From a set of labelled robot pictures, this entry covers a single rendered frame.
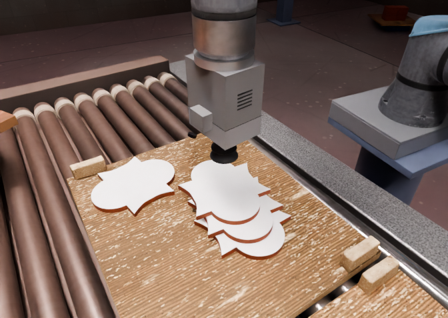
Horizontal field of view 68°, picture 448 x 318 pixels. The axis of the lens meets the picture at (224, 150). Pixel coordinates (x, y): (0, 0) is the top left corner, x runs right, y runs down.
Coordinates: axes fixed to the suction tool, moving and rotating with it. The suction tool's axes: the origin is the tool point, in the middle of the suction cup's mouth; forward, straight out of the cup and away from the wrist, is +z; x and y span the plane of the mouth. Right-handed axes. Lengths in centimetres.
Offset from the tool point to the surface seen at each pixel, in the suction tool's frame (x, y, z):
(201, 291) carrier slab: -12.6, 11.1, 9.5
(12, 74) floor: 4, -336, 103
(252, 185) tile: 3.8, 2.7, 6.5
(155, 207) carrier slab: -9.9, -5.9, 9.5
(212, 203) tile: -3.8, 1.8, 6.5
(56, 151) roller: -17.5, -35.0, 11.6
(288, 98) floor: 177, -135, 103
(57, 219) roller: -23.2, -14.8, 11.2
